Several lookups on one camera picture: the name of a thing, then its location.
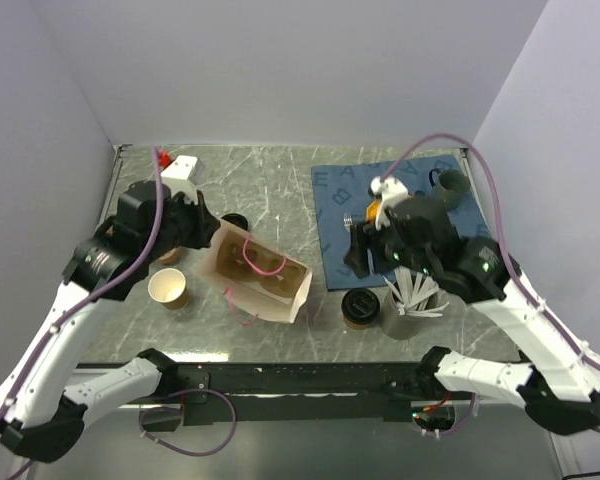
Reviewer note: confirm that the pink cream paper gift bag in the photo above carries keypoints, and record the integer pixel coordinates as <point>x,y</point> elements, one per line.
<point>250,297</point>

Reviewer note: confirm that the dark green mug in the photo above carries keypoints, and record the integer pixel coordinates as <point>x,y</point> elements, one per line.
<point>449,186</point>

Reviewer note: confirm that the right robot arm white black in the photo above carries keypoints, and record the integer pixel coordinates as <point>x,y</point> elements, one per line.
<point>557,383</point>

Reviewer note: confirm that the grey cylindrical straw holder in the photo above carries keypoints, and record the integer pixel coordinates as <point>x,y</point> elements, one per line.
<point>401,327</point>

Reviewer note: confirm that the black plastic cup lid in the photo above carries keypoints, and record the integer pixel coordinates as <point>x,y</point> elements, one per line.
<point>360,305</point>
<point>237,220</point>

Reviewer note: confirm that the black mounting base rail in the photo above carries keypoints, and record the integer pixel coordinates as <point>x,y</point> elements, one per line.
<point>299,391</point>

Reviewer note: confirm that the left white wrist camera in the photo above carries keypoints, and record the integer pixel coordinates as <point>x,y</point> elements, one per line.
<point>183,176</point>

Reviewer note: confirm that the orange dotted plate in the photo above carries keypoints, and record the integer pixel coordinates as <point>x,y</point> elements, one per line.
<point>371,210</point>

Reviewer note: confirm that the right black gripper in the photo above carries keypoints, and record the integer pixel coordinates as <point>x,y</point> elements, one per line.
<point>362,236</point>

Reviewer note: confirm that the brown paper coffee cup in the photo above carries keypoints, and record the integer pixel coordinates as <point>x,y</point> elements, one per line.
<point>359,325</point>
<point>168,287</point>

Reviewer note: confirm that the blue lettered cloth placemat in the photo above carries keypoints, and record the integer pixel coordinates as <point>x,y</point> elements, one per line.
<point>341,192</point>

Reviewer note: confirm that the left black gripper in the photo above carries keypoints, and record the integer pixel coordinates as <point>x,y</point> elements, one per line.
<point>206,223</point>

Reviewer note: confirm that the silver fork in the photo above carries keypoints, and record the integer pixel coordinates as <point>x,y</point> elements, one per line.
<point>347,221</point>

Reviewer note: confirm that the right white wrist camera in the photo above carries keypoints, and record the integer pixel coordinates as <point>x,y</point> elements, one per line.
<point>390,192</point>

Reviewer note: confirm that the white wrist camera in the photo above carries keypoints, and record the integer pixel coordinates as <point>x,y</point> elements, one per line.
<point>390,192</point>
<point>183,176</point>

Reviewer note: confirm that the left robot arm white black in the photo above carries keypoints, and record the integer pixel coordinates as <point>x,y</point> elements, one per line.
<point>41,416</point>

